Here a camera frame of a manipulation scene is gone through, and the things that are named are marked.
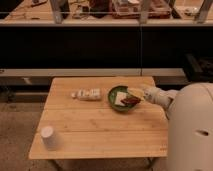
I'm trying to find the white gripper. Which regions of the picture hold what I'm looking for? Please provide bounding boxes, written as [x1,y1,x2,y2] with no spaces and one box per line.
[127,87,167,106]

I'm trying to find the red pepper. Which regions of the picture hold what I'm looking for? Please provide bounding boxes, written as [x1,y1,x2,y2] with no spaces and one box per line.
[121,97,141,105]

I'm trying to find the white plastic bottle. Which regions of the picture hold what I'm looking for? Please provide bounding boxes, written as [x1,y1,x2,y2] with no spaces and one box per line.
[71,88,101,101]

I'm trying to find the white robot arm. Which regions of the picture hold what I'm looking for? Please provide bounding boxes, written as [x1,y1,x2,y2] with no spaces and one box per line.
[127,83,213,171]

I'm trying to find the green plate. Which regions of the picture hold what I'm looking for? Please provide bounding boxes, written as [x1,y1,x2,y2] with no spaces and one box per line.
[108,86,141,112]

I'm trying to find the wooden table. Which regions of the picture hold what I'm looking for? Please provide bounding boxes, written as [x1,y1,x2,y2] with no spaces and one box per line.
[29,76,167,159]

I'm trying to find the white paper cup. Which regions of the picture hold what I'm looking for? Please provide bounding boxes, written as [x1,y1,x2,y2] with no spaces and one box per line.
[40,126,59,150]

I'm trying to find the long wooden bench shelf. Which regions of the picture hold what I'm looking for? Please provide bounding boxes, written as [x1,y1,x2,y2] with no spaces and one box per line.
[0,68,185,77]

